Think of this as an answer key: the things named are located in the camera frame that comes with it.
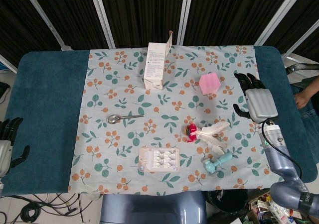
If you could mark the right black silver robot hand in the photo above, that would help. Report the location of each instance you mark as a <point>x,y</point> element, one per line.
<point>261,104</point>

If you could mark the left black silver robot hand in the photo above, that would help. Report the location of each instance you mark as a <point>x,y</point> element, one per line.
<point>5,154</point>

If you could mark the white feather shuttlecock colourful base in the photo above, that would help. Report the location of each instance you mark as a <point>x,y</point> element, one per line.
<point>211,134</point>

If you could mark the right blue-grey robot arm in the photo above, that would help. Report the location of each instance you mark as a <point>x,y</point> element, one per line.
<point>274,144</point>

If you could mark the person's bare hand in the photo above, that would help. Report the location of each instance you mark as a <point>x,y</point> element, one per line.
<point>302,99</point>

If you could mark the blue jeans leg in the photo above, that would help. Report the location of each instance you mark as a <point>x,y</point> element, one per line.
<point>309,124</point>

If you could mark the grey metal tube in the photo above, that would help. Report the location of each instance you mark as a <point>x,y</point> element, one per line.
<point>301,67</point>

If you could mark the pink foam cube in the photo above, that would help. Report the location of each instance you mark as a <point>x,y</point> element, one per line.
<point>209,84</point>

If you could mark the teal table cover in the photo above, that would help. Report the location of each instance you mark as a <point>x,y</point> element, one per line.
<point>45,97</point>

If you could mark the light blue plastic toy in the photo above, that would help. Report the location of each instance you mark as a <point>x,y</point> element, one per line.
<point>211,166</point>

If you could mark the black bin bag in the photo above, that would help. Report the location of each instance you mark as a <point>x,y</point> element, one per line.
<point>226,201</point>

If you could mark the metal spoon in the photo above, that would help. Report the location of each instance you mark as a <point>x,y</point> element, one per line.
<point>113,119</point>

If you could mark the white cardboard carton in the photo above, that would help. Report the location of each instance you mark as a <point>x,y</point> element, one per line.
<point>154,64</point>

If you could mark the clear blister pack tray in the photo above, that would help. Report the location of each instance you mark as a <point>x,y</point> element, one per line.
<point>159,159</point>

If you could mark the floral tablecloth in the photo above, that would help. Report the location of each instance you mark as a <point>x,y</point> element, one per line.
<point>124,97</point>

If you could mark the black pleated screen curtain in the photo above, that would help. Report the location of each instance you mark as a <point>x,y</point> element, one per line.
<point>144,10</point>

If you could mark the blue-grey robot torso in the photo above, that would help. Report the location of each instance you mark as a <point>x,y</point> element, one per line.
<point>149,209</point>

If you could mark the white screen frame post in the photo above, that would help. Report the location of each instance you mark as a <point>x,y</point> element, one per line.
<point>42,15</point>
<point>301,38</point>
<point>184,15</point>
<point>102,15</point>
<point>279,15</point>

